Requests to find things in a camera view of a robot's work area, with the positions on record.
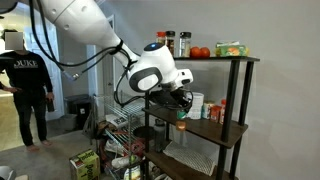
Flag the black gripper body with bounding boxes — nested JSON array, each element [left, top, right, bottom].
[[149, 87, 193, 111]]

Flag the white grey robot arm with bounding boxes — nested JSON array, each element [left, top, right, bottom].
[[18, 0, 193, 111]]

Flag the dark grey water bottle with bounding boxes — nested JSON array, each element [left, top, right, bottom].
[[154, 119, 165, 152]]

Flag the red orange spice container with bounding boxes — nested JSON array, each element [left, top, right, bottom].
[[210, 105, 221, 123]]

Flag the black-lid clear spice jar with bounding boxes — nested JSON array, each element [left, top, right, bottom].
[[179, 32, 191, 57]]

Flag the black-lid red spice jar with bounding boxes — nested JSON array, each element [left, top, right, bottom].
[[166, 31, 175, 55]]

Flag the red-lid spice jar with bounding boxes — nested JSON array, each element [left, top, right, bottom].
[[156, 31, 166, 44]]

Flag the dark wooden three-tier shelf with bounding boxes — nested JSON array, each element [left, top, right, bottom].
[[144, 56, 259, 180]]

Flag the white cylindrical can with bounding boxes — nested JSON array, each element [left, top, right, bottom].
[[187, 92, 204, 119]]

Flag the red tomato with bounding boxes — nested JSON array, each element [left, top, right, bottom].
[[190, 46, 201, 58], [200, 47, 211, 58]]

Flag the grey folded dish mat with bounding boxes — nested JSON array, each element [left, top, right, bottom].
[[163, 142, 216, 176]]

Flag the green yellow food package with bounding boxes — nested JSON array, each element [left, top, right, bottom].
[[215, 41, 249, 57]]

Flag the black trash bin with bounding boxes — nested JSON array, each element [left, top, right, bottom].
[[64, 94, 91, 129]]

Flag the green cardboard box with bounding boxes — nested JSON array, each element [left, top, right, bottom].
[[69, 149, 100, 180]]

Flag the person in black sweatshirt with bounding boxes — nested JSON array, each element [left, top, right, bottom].
[[0, 29, 54, 151]]

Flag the chrome wire rack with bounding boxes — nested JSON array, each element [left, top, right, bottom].
[[93, 95, 144, 180]]

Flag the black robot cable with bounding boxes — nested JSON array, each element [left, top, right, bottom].
[[28, 0, 141, 108]]

